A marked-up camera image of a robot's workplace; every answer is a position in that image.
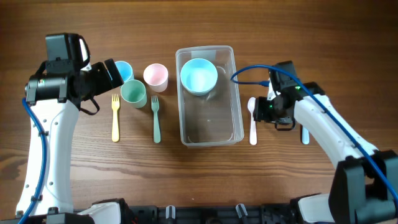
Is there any white plastic spoon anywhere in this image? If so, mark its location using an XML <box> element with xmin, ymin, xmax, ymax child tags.
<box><xmin>248</xmin><ymin>97</ymin><xmax>257</xmax><ymax>145</ymax></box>

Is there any blue plastic cup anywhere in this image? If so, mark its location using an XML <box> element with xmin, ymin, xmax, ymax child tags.
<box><xmin>115</xmin><ymin>61</ymin><xmax>134</xmax><ymax>82</ymax></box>

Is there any green plastic cup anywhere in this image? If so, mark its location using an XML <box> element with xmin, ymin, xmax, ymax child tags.
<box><xmin>121</xmin><ymin>80</ymin><xmax>147</xmax><ymax>108</ymax></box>

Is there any yellow plastic fork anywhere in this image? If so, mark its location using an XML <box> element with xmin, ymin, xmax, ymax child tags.
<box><xmin>111</xmin><ymin>94</ymin><xmax>120</xmax><ymax>142</ymax></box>

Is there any light blue plastic fork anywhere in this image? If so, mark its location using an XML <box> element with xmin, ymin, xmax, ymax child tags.
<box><xmin>301</xmin><ymin>126</ymin><xmax>310</xmax><ymax>145</ymax></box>

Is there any pink plastic cup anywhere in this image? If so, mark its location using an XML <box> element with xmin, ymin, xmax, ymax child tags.
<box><xmin>143</xmin><ymin>63</ymin><xmax>169</xmax><ymax>93</ymax></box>

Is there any green plastic fork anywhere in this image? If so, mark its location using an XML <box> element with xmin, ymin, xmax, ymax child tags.
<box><xmin>151</xmin><ymin>95</ymin><xmax>161</xmax><ymax>143</ymax></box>

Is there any blue plastic bowl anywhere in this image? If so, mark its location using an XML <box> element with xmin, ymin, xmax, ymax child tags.
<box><xmin>180</xmin><ymin>58</ymin><xmax>218</xmax><ymax>91</ymax></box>

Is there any green plastic bowl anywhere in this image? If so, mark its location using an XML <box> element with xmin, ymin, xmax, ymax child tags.
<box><xmin>188</xmin><ymin>90</ymin><xmax>212</xmax><ymax>96</ymax></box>

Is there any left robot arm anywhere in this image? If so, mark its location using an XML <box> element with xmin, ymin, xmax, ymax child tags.
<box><xmin>16</xmin><ymin>59</ymin><xmax>124</xmax><ymax>220</ymax></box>

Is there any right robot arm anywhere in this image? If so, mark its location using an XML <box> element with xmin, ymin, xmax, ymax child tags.
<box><xmin>253</xmin><ymin>82</ymin><xmax>397</xmax><ymax>223</ymax></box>

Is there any clear plastic container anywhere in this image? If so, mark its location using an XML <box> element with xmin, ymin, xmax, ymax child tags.
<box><xmin>175</xmin><ymin>45</ymin><xmax>244</xmax><ymax>147</ymax></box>

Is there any left blue cable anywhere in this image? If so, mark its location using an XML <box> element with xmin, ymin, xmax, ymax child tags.
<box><xmin>17</xmin><ymin>98</ymin><xmax>49</xmax><ymax>224</ymax></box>

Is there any blue cable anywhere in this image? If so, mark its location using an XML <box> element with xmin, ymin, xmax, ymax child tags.
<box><xmin>17</xmin><ymin>98</ymin><xmax>49</xmax><ymax>224</ymax></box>
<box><xmin>230</xmin><ymin>64</ymin><xmax>398</xmax><ymax>206</ymax></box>

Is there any right blue cable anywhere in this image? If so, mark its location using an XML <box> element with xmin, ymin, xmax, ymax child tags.
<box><xmin>230</xmin><ymin>64</ymin><xmax>398</xmax><ymax>206</ymax></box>

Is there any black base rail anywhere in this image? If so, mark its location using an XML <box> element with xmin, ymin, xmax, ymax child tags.
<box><xmin>1</xmin><ymin>198</ymin><xmax>305</xmax><ymax>224</ymax></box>

